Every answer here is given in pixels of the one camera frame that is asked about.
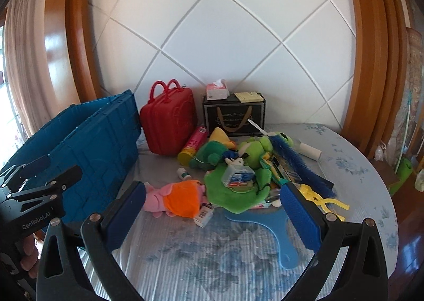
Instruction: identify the white paper roll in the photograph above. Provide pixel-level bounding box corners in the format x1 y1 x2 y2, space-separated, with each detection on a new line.
298 142 322 162

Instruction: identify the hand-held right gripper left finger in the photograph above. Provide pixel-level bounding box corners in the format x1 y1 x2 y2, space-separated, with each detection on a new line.
38 181 147 301

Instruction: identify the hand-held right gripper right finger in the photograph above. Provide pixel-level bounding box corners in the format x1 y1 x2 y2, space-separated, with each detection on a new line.
280 182 388 301

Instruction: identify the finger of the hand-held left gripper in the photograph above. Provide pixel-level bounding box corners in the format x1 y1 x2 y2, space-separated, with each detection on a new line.
20 165 83 196
6 154 52 185

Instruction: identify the red mini suitcase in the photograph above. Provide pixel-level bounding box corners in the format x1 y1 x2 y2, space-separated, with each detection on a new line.
140 80 197 156

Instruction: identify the blue plastic crate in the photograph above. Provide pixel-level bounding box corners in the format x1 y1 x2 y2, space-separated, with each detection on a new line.
0 89 141 225

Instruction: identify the yellow pink spray can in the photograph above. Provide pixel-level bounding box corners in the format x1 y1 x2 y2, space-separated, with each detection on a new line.
178 126 209 165

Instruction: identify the wooden side table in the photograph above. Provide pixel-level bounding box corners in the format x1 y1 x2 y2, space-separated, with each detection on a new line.
368 158 401 189

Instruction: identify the blue bristle brush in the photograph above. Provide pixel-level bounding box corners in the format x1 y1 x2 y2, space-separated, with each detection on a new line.
270 137 335 197

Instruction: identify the window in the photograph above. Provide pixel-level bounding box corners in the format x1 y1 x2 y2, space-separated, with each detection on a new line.
0 69 20 142

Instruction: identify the white printed packet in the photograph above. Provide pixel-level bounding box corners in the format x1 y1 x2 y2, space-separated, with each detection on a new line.
252 193 283 210

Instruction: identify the yellow notepad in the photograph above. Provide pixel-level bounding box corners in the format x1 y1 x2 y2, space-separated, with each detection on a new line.
235 91 262 103

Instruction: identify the green bug-eyed plush toy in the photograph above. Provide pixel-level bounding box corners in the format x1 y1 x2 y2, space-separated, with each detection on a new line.
270 132 294 147

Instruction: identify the yellow plastic clip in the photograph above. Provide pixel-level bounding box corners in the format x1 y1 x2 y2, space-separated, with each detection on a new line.
296 184 350 222

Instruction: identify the black gift box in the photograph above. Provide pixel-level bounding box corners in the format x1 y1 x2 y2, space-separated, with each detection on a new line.
203 92 266 137

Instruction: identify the small white blue plush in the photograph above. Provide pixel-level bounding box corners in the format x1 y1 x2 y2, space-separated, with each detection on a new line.
223 152 247 168

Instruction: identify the person's left hand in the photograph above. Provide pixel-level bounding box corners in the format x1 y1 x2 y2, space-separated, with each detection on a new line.
19 234 39 278

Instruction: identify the small white barcode box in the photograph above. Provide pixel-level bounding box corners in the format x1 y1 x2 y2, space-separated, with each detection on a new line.
194 204 214 228

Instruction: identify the green rolled mat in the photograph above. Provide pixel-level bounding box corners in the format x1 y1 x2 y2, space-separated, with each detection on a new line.
389 158 413 195

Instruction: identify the beige curtain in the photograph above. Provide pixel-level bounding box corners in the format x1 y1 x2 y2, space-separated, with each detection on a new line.
3 0 50 136

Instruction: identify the flat green plush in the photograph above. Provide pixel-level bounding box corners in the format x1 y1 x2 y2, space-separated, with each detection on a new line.
204 168 274 215

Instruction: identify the yellow plush toy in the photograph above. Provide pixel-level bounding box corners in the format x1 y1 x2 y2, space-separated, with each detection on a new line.
209 128 237 149

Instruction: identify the green colourful pack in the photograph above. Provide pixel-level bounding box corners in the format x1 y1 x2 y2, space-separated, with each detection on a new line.
260 152 289 189

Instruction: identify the dark green plush toy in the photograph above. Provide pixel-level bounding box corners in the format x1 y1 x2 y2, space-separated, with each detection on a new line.
189 141 229 171

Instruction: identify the pink white tissue pack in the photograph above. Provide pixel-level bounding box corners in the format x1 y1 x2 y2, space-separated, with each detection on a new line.
206 79 230 101

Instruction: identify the blue plastic paddle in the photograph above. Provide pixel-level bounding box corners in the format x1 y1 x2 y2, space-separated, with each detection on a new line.
225 210 307 270

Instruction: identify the pink pig plush toy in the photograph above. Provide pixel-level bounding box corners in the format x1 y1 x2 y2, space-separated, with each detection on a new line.
143 180 210 219

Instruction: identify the green frog plush toy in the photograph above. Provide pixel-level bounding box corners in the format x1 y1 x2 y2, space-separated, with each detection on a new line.
238 135 274 168

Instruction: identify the clear plastic box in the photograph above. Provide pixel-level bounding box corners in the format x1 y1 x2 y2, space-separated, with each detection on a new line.
221 164 256 188

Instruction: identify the rolled patterned carpet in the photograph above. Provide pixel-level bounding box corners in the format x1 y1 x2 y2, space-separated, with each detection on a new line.
394 27 424 156

